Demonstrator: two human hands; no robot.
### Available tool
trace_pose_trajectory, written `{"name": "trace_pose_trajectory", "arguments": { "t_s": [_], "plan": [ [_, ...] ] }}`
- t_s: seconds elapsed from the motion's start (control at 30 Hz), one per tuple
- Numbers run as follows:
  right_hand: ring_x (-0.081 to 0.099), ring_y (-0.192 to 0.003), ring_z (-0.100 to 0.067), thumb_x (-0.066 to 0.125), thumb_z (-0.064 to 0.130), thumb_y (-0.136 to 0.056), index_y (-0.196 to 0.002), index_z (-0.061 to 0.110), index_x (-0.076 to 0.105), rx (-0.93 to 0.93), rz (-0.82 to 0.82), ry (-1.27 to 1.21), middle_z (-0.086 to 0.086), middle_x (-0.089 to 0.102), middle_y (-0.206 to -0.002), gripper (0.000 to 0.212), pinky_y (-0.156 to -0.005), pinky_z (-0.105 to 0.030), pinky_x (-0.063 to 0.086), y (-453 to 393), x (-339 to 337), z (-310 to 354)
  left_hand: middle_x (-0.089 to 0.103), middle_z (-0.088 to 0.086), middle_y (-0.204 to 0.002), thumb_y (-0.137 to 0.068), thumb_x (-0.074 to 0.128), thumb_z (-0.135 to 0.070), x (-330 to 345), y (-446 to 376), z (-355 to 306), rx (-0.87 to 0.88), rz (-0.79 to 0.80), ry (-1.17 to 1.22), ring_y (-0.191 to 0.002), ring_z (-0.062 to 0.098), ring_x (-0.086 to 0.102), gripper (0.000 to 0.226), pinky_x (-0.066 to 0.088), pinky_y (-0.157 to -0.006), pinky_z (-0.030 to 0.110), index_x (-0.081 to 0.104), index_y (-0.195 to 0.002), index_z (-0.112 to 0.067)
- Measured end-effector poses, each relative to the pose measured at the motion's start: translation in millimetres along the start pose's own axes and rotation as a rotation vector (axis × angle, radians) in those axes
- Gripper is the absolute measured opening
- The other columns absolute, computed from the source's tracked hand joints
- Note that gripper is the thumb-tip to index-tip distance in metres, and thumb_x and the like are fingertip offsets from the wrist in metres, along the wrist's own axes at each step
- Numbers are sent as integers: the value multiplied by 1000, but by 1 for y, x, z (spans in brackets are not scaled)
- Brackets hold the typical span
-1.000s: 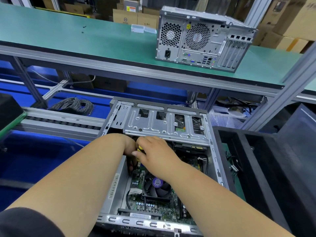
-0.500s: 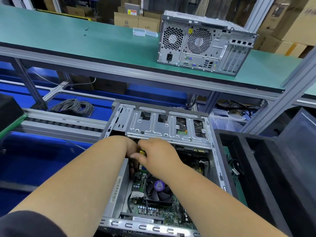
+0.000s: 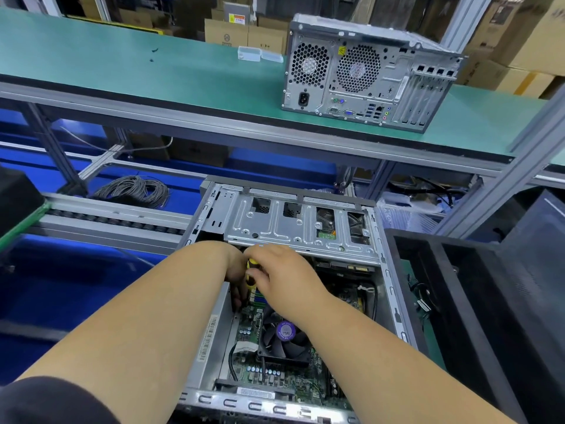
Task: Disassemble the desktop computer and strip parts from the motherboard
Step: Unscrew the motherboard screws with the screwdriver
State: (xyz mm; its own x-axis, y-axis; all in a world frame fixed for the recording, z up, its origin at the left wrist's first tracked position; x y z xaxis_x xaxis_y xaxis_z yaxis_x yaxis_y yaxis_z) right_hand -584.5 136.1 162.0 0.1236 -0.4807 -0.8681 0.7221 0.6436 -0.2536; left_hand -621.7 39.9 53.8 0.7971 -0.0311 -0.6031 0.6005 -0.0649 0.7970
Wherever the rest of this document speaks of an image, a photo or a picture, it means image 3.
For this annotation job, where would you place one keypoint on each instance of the person's right hand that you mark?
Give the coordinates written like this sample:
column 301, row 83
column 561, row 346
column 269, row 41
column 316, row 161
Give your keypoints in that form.
column 284, row 280

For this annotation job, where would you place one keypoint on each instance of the person's left hand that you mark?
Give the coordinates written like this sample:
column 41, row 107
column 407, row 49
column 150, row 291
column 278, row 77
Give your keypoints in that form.
column 234, row 271

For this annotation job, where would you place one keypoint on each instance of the grey computer case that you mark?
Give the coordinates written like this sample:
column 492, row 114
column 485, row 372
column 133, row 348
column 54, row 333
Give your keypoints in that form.
column 291, row 221

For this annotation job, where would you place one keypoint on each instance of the green motherboard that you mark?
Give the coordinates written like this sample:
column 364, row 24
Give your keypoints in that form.
column 265, row 371

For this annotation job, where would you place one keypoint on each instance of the grey side panel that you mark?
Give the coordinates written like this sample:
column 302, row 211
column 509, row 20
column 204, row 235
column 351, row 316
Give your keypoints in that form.
column 538, row 234

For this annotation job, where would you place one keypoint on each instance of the person's left forearm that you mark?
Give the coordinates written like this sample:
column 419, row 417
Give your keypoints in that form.
column 132, row 340

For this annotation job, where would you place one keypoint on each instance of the person's right forearm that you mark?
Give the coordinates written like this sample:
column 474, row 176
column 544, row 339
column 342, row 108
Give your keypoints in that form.
column 406, row 366

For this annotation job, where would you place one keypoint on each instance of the person's black left sleeve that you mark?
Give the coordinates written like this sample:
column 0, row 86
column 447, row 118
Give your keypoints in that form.
column 53, row 402

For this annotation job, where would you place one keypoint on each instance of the silver backed desktop computer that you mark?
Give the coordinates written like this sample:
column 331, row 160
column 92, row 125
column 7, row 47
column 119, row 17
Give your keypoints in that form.
column 371, row 70

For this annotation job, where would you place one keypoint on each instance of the silver power supply unit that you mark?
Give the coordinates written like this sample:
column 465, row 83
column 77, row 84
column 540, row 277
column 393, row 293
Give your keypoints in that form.
column 205, row 349

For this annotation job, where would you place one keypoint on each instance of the empty black foam tray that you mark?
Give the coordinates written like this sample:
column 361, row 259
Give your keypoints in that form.
column 477, row 313

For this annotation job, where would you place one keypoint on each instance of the small clear plastic box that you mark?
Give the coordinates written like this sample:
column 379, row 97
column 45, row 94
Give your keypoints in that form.
column 260, row 54

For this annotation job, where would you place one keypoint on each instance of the black foam tray with boards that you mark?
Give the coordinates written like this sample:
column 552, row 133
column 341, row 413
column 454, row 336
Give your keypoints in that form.
column 18, row 203

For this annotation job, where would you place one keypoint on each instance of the brown cardboard box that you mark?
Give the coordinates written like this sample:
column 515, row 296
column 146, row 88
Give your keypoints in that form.
column 256, row 35

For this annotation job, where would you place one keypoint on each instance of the green upper shelf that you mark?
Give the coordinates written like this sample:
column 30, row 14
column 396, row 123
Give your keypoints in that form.
column 106, row 62

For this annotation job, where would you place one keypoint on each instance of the stack of cardboard boxes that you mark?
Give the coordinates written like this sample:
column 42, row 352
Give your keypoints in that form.
column 530, row 39

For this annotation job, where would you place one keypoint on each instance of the grey roller conveyor rail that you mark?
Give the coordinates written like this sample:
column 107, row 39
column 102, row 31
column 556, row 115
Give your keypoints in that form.
column 115, row 225

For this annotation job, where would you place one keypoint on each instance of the dark metal frame leg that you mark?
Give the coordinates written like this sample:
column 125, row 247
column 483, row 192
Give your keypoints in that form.
column 53, row 145

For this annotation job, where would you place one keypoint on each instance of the aluminium frame post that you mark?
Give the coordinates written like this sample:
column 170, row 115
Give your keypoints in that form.
column 463, row 26
column 512, row 163

